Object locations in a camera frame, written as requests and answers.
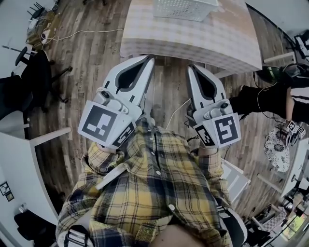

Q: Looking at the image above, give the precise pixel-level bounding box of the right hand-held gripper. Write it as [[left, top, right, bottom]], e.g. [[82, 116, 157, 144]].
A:
[[187, 64, 242, 149]]

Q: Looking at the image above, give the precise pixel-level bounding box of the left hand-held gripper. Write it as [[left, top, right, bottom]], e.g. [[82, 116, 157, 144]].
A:
[[77, 55, 155, 149]]

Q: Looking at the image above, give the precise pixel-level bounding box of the white plastic laundry basket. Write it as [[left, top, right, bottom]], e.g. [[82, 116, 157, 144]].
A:
[[153, 0, 219, 22]]

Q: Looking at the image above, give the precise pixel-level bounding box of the person's right forearm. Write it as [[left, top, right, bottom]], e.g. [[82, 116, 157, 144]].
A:
[[197, 146, 230, 181]]

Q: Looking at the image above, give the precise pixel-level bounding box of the person's left forearm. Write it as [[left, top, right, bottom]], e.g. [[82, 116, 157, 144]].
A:
[[87, 141, 127, 176]]

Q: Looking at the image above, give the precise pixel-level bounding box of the black and green chair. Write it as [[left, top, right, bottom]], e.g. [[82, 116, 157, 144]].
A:
[[262, 64, 282, 82]]

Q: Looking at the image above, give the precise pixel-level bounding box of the black office chair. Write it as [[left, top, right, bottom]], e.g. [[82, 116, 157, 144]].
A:
[[0, 47, 73, 119]]

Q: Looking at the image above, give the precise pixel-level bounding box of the small white table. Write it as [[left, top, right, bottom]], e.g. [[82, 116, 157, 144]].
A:
[[221, 159, 252, 202]]

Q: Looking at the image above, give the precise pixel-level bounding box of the white flat pocket device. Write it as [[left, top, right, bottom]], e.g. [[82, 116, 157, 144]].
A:
[[95, 165, 128, 191]]

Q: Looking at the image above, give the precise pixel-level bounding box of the person's yellow plaid shirt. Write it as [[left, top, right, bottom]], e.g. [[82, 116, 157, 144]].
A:
[[56, 119, 234, 247]]

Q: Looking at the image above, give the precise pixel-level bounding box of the black router with antennas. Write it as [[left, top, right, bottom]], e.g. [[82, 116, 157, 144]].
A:
[[26, 1, 46, 19]]

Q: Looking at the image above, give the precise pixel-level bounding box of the grey checkered cloth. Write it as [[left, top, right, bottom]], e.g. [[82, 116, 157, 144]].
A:
[[262, 211, 286, 233]]

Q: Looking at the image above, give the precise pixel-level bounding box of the black bag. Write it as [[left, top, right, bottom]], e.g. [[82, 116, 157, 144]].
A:
[[14, 209, 58, 242]]

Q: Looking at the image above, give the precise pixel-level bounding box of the thin white cable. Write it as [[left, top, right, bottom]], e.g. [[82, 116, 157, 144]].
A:
[[166, 98, 192, 131]]

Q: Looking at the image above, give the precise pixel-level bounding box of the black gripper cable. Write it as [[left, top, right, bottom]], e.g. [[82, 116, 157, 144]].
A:
[[184, 115, 201, 143]]

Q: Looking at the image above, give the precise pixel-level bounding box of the long white floor cable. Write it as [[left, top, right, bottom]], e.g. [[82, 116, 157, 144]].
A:
[[42, 28, 125, 45]]

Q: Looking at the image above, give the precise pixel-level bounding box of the black strap with buckle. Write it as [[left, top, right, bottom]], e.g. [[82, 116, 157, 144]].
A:
[[63, 224, 91, 247]]

